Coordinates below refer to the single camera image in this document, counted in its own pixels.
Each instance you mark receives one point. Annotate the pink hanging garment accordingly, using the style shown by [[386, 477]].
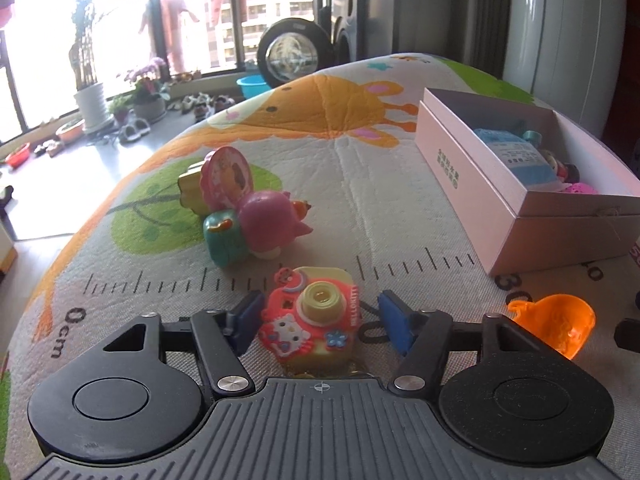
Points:
[[172, 25]]

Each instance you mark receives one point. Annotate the shallow terracotta pot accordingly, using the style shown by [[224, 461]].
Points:
[[69, 130]]

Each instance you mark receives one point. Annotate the blue tissue pack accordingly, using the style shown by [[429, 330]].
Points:
[[520, 160]]

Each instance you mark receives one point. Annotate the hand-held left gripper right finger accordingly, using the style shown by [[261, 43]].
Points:
[[395, 320]]

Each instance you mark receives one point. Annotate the small teal toy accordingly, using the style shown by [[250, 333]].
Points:
[[532, 138]]

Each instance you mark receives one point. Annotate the pink and teal toy figure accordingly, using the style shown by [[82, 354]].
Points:
[[265, 220]]

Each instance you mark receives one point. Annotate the small green potted plant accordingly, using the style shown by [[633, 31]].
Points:
[[120, 109]]

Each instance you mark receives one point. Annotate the blue basin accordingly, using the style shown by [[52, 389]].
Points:
[[252, 86]]

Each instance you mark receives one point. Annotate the grey appliance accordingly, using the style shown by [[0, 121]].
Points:
[[350, 20]]

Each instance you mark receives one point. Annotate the pair of white sandals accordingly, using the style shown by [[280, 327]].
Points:
[[134, 130]]

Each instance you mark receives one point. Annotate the dark curtain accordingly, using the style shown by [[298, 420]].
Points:
[[450, 10]]

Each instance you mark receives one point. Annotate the white standing air conditioner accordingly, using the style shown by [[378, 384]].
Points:
[[565, 35]]

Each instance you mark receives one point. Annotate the pink flowering potted plant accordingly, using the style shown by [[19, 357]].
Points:
[[147, 92]]

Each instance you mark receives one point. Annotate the red basin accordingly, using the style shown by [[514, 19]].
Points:
[[17, 156]]

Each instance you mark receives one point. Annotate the small dark-haired doll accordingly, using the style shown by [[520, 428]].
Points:
[[562, 167]]

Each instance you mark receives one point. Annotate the yellow toy with pink disc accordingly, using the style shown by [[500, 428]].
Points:
[[227, 177]]

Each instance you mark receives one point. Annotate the pink and yellow toy camera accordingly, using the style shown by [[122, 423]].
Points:
[[320, 305]]

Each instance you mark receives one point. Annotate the pink plastic toy basket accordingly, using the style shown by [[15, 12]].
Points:
[[580, 188]]

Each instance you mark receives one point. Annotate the row of small shoes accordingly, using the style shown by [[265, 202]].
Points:
[[200, 105]]

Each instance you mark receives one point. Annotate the printed play mat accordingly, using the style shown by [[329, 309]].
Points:
[[350, 170]]

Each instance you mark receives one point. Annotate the orange hanging garment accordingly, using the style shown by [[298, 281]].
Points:
[[220, 5]]

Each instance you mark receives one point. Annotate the black window frame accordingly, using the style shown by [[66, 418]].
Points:
[[235, 15]]

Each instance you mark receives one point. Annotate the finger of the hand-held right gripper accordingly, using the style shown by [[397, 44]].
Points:
[[630, 336]]

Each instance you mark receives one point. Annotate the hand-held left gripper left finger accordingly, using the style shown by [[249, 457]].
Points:
[[245, 325]]

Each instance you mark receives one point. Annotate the pair of brown shoes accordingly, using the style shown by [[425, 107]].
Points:
[[47, 147]]

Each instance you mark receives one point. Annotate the tall plant in white pot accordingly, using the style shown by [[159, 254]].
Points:
[[92, 100]]

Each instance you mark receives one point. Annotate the pink cardboard box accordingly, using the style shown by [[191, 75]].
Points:
[[465, 185]]

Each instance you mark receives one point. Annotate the orange plastic cup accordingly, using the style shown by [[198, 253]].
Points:
[[555, 320]]

